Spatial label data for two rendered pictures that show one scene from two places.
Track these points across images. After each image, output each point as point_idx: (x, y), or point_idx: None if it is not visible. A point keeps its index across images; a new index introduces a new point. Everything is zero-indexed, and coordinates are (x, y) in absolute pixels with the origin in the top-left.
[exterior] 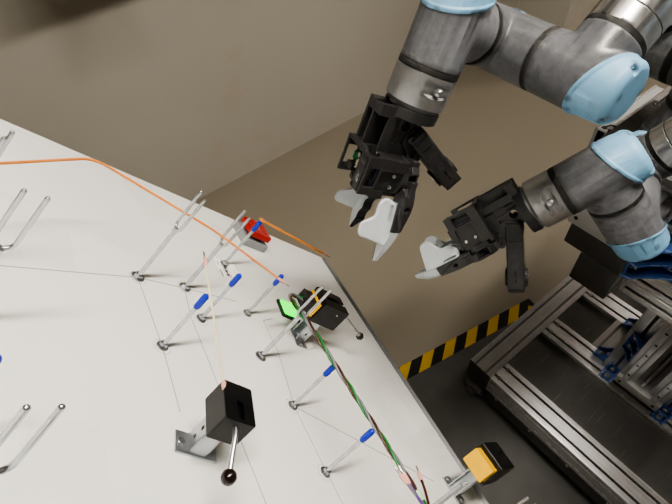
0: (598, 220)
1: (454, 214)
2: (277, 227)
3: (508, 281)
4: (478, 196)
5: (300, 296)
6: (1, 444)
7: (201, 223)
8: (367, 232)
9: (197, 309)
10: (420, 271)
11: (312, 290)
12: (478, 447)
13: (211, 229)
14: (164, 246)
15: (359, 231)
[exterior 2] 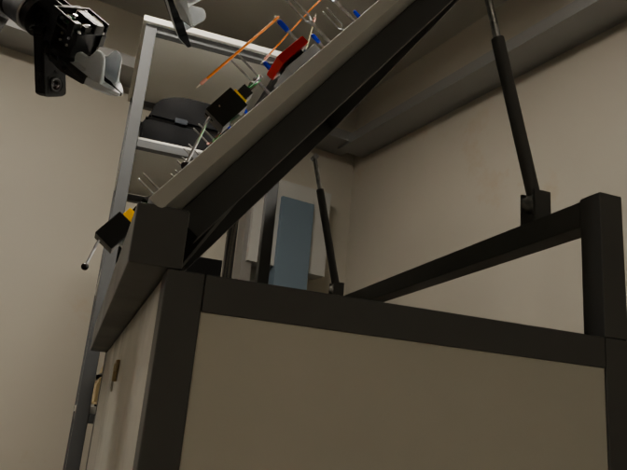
0: (4, 25)
1: (101, 18)
2: (260, 31)
3: (65, 83)
4: (62, 5)
5: (249, 87)
6: (335, 18)
7: (320, 0)
8: (198, 18)
9: (318, 43)
10: (115, 89)
11: (236, 89)
12: (123, 214)
13: (313, 6)
14: (345, 13)
15: (204, 16)
